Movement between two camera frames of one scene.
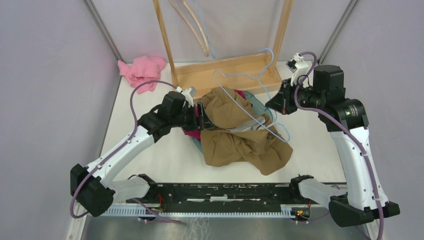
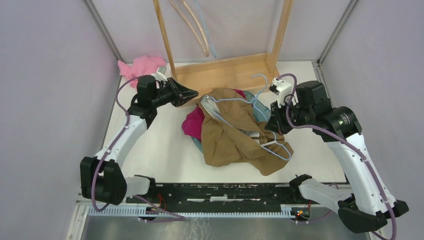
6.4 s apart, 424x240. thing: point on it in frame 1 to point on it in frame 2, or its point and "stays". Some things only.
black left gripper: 198,123 to 181,94
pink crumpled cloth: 141,69 stays
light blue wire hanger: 255,112 to 255,99
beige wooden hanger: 205,48 stays
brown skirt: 260,150 stays
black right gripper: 284,104 to 276,122
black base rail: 260,194 stays
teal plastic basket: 258,108 stays
